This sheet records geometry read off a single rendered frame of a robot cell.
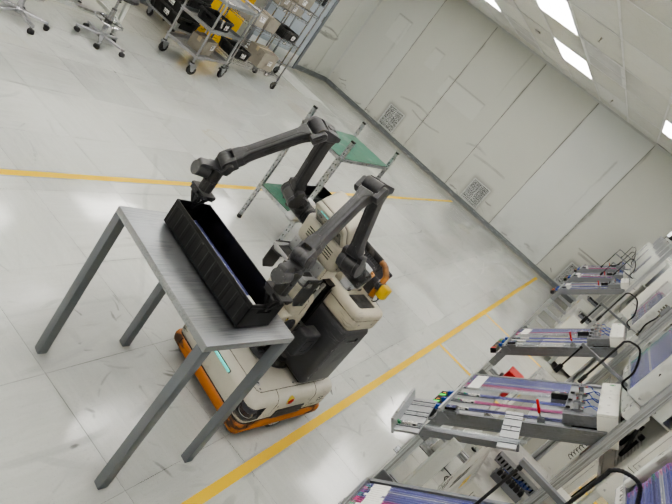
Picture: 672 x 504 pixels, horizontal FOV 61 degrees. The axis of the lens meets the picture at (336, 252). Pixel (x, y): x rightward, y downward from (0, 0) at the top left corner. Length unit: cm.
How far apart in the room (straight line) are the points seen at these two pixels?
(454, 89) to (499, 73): 90
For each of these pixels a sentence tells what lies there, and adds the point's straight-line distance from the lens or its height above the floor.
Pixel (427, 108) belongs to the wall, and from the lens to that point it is 1212.
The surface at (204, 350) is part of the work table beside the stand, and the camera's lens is 192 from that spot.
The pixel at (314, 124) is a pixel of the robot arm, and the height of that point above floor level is 143.
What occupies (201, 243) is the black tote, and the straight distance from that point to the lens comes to 218.
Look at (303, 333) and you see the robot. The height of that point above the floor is 60.
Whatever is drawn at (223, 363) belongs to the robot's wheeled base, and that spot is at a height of 25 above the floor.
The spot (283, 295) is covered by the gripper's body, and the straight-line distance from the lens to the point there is 201.
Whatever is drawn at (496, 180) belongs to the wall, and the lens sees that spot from 1158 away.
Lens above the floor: 192
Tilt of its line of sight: 21 degrees down
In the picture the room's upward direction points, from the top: 39 degrees clockwise
